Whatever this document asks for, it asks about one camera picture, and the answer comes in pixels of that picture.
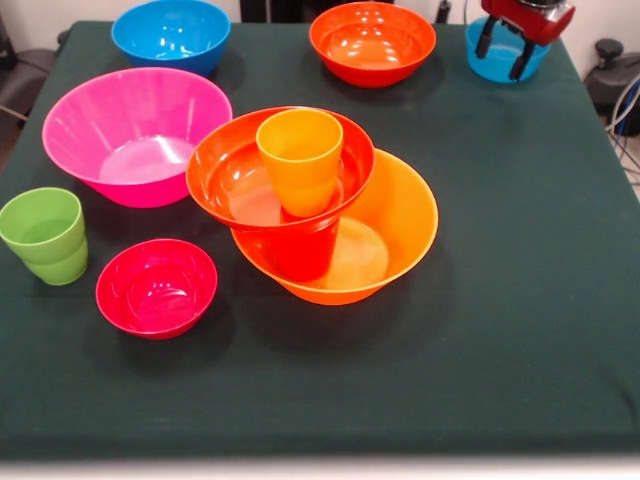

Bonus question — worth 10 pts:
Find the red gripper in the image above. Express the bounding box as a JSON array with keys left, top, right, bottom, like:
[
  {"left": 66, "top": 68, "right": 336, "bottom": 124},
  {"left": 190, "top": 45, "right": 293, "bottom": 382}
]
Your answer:
[{"left": 474, "top": 0, "right": 576, "bottom": 83}]

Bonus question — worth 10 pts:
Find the orange plastic cup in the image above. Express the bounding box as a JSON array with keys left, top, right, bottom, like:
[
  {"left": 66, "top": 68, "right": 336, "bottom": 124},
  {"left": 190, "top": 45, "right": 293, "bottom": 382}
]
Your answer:
[{"left": 255, "top": 108, "right": 345, "bottom": 219}]

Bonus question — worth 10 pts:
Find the red-orange plastic cup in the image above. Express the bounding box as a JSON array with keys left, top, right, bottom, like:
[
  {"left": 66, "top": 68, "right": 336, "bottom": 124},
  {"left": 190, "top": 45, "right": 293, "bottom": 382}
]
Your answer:
[{"left": 273, "top": 219, "right": 340, "bottom": 283}]

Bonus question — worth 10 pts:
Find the red-orange plastic bowl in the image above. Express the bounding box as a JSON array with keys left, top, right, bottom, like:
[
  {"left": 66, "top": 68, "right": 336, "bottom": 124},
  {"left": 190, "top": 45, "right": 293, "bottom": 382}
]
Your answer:
[
  {"left": 185, "top": 105, "right": 376, "bottom": 236},
  {"left": 308, "top": 1, "right": 438, "bottom": 89}
]

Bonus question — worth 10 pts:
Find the small translucent blue bowl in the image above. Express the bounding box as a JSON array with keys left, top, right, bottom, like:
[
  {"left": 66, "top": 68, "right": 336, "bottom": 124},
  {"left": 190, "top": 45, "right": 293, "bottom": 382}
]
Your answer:
[{"left": 465, "top": 16, "right": 553, "bottom": 84}]

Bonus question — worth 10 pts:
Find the large orange bowl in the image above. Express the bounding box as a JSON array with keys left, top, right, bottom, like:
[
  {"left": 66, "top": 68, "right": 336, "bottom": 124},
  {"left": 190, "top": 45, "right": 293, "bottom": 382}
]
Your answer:
[{"left": 230, "top": 148, "right": 440, "bottom": 306}]

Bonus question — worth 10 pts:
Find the dark green tablecloth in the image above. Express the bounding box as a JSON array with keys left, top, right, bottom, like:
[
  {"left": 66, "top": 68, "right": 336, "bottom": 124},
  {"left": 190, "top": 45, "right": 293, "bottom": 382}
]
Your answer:
[{"left": 0, "top": 19, "right": 640, "bottom": 459}]

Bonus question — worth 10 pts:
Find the large blue bowl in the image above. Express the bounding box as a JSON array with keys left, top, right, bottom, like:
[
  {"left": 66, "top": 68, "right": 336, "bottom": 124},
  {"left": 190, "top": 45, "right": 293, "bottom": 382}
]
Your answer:
[{"left": 110, "top": 0, "right": 232, "bottom": 78}]

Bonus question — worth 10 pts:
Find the large pink bowl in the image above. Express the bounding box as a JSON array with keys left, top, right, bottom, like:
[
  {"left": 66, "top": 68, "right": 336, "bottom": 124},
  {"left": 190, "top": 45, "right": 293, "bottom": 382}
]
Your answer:
[{"left": 41, "top": 66, "right": 234, "bottom": 209}]

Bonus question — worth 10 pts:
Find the small crimson bowl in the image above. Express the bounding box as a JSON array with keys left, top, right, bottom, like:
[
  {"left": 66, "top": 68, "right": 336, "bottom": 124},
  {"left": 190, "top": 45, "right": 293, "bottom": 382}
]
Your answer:
[{"left": 95, "top": 238, "right": 219, "bottom": 341}]

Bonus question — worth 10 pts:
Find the green plastic cup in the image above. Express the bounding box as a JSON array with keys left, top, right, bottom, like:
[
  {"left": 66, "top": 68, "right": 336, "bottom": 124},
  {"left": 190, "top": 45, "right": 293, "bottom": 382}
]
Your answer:
[{"left": 0, "top": 186, "right": 89, "bottom": 287}]

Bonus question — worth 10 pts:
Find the tangle of cables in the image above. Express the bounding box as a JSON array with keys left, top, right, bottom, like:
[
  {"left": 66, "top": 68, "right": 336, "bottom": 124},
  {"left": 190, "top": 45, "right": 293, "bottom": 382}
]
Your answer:
[{"left": 604, "top": 74, "right": 640, "bottom": 176}]

